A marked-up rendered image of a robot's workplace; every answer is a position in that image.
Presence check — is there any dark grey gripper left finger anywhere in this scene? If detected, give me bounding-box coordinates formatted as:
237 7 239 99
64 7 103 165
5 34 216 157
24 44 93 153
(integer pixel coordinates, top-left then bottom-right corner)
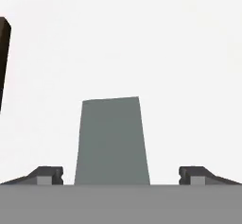
0 165 65 186

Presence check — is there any dark brown board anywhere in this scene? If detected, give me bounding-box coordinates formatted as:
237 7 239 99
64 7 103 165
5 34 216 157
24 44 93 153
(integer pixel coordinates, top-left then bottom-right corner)
0 16 12 112

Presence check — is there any grey tapered block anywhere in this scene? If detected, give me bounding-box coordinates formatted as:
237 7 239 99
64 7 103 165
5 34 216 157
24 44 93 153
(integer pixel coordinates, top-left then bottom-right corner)
73 95 151 186

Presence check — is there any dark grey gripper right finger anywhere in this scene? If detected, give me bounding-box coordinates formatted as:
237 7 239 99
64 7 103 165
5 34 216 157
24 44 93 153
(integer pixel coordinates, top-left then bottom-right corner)
178 165 242 186

